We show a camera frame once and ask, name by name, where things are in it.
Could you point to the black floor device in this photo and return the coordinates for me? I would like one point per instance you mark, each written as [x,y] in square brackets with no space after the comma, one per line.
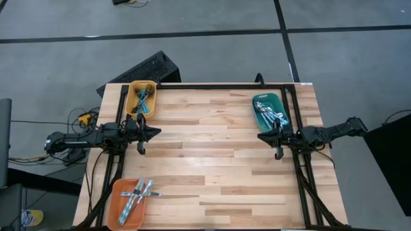
[120,1]

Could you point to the yellow connector block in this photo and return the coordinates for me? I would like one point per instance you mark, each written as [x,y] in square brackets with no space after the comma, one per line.
[84,118]

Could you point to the yellow bag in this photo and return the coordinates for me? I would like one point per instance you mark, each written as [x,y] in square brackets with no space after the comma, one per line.
[33,218]

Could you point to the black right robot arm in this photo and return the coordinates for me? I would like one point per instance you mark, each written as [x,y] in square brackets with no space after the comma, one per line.
[337,131]

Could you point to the black perforated box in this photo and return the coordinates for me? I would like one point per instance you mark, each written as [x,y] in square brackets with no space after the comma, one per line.
[144,70]

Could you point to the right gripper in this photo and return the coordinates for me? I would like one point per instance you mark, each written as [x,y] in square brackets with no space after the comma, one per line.
[289,136]

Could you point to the orange plastic bin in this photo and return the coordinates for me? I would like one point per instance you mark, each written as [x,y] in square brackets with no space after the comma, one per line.
[141,219]

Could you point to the dark grey box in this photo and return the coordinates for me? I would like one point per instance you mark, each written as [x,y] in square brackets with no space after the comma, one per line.
[11,208]

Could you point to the teal plastic bin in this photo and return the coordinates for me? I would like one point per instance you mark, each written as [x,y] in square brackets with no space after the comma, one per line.
[273,97]

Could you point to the yellow plastic bin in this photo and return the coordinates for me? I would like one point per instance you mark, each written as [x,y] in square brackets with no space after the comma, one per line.
[130,107]

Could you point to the black floor stand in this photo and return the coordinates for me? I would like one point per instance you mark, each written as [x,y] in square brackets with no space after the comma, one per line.
[75,157]

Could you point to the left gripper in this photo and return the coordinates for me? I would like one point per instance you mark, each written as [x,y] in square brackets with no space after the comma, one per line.
[135,131]

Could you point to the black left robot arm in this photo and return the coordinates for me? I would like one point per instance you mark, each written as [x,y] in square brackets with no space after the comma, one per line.
[80,139]

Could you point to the black cabinet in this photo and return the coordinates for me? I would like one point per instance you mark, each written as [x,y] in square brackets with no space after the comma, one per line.
[391,154]

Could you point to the grey panel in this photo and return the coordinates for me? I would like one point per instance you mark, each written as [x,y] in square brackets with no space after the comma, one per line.
[4,144]

